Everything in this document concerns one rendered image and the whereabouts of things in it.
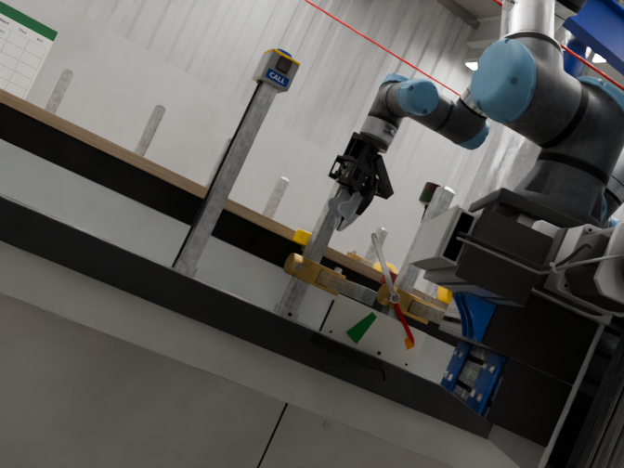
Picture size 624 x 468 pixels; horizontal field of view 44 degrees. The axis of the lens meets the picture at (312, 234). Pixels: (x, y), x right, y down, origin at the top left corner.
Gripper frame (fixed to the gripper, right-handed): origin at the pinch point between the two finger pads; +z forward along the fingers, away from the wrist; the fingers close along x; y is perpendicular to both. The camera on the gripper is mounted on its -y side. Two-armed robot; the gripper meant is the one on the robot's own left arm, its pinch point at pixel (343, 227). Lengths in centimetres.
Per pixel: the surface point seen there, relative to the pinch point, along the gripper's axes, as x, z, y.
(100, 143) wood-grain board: -43, 5, 39
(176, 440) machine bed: -28, 63, -5
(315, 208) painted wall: -614, -78, -528
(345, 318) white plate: -0.9, 18.1, -13.8
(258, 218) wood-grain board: -28.9, 4.9, -0.1
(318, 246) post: -6.1, 5.8, -1.6
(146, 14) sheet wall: -682, -183, -245
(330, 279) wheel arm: 1.7, 11.8, -1.5
